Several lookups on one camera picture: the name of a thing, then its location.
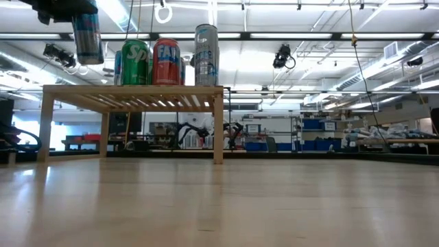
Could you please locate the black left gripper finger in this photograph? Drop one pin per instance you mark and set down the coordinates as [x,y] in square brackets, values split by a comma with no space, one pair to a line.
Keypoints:
[85,6]

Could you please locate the silver light-blue Red Bull can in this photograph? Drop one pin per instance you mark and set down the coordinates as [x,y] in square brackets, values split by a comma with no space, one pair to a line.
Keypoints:
[89,41]

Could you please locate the silver Celsius Arctic Vibe can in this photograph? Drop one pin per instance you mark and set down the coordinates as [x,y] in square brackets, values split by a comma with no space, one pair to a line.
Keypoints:
[206,58]

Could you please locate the wooden slatted shelf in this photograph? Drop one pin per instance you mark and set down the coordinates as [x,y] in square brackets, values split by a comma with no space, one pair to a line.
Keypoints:
[137,90]

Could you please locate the black ceiling-mounted device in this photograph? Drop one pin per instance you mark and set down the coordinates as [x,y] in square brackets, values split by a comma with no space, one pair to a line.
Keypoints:
[60,55]
[415,61]

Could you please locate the black monitor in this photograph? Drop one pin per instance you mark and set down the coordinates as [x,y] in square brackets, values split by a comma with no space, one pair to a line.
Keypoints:
[120,123]

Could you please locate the red and black bench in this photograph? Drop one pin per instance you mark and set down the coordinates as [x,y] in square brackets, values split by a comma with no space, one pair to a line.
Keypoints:
[91,137]

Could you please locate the blue storage bin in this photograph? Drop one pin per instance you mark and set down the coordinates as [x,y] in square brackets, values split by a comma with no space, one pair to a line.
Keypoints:
[328,126]
[284,147]
[322,145]
[310,124]
[255,147]

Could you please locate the metal storage rack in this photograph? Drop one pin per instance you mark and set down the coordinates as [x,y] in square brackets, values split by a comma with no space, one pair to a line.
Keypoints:
[343,120]

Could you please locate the pile of bags and cloths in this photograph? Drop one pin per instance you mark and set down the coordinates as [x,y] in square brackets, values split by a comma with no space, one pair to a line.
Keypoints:
[394,132]

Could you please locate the long wooden workbench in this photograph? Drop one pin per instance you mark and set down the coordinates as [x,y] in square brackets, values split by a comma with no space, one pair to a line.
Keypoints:
[404,141]

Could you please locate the black overhead camera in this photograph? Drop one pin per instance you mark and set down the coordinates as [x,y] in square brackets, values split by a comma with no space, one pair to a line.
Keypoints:
[282,55]

